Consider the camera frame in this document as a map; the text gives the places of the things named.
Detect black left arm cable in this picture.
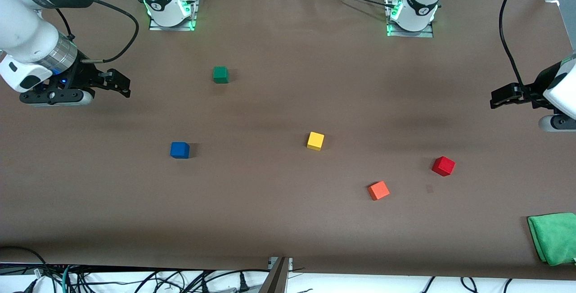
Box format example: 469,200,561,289
498,0,536,90

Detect orange wooden block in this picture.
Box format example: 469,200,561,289
367,180,391,202

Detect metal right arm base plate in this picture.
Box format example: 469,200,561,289
148,0,200,32

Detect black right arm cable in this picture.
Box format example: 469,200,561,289
43,0,140,64

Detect yellow wooden block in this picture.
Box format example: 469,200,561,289
306,131,325,152

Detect red wooden block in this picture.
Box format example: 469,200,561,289
432,156,456,177

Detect tangled black floor cables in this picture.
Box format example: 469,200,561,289
0,246,513,293

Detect green folded cloth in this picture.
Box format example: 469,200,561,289
527,212,576,267

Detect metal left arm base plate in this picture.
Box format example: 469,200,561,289
385,0,434,38

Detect blue wooden block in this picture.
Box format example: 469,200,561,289
170,142,190,159

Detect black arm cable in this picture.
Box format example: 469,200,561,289
43,0,140,64
498,0,536,90

